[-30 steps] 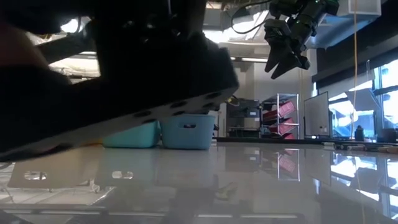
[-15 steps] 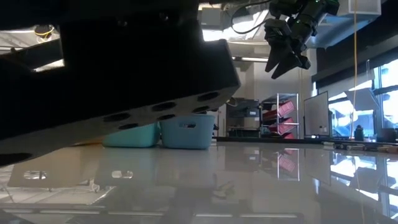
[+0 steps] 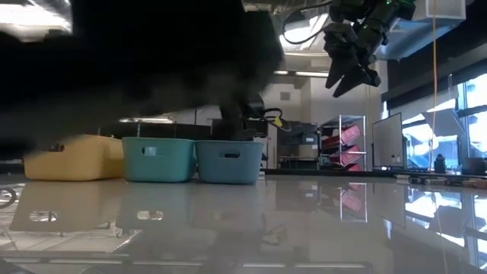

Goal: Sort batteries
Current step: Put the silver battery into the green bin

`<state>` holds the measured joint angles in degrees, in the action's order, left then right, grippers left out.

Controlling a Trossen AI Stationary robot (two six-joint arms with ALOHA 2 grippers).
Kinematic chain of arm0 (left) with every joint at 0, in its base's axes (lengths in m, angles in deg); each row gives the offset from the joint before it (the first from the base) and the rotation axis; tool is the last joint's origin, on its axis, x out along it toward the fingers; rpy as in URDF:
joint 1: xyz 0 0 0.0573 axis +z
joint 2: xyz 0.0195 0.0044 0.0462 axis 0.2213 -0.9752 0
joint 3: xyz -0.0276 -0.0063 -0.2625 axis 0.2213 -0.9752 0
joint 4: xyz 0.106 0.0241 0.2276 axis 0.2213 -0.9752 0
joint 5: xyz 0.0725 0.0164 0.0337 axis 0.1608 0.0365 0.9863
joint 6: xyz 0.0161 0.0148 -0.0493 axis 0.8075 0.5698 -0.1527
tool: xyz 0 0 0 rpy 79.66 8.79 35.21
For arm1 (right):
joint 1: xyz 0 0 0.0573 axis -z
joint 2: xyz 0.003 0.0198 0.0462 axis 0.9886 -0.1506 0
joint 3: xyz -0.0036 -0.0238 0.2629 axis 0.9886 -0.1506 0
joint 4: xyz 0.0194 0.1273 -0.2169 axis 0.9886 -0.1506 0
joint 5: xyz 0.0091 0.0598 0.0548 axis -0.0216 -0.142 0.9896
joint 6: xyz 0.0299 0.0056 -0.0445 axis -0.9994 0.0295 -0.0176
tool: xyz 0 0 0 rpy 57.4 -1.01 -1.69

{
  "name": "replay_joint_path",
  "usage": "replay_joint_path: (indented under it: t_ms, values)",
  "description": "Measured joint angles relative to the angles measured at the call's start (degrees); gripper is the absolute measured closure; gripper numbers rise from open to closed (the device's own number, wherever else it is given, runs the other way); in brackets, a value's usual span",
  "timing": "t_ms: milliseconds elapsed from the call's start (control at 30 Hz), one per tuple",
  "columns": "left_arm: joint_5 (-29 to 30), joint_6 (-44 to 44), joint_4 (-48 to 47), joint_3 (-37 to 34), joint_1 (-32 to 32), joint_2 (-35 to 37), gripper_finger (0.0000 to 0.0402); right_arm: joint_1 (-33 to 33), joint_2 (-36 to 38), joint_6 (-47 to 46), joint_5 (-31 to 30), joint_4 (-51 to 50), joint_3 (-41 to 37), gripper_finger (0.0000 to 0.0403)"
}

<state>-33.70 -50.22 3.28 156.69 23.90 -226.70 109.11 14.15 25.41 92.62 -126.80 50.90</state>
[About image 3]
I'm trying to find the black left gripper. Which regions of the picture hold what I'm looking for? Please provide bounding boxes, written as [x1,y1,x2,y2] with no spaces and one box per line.
[211,94,269,141]

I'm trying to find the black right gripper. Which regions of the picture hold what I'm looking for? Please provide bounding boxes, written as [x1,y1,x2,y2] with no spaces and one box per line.
[326,11,396,98]

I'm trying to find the blue-grey plastic bin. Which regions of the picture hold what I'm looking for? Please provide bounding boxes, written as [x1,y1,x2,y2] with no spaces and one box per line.
[194,139,264,185]

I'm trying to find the green plastic bin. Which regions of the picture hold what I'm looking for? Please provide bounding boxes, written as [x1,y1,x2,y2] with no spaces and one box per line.
[121,136,197,183]

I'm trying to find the yellow plastic bin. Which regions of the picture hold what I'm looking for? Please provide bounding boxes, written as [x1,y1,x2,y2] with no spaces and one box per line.
[23,133,126,182]

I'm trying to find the ceiling light strip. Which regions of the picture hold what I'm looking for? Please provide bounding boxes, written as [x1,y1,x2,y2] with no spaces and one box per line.
[272,70,330,78]

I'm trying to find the dark equipment cabinet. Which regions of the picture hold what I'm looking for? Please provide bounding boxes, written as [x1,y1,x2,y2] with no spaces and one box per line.
[277,121,319,170]

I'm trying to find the metal shelf rack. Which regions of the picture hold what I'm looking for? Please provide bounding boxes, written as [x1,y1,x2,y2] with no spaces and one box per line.
[318,115,368,172]

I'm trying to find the white board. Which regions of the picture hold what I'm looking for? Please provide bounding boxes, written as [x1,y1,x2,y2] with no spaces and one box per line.
[371,112,405,169]

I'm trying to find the white ceiling air unit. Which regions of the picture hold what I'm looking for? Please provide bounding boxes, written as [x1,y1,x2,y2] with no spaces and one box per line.
[374,0,467,62]

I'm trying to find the dark bottle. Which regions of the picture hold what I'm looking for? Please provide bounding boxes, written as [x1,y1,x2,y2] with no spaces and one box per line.
[434,153,447,174]

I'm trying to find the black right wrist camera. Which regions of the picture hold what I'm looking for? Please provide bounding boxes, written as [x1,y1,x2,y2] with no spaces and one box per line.
[323,22,359,59]

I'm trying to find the black left camera cable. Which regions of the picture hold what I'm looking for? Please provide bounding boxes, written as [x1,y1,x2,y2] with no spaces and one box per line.
[262,108,293,133]

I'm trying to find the black camera cable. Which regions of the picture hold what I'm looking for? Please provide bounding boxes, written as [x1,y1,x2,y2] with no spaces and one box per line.
[262,108,293,133]
[282,0,332,45]

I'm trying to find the black right camera cable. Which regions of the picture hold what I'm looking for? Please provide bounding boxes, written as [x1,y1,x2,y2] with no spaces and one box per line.
[282,0,332,45]

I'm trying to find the black aluminium table frame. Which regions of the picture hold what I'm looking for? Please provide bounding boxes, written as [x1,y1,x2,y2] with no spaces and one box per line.
[0,161,487,182]

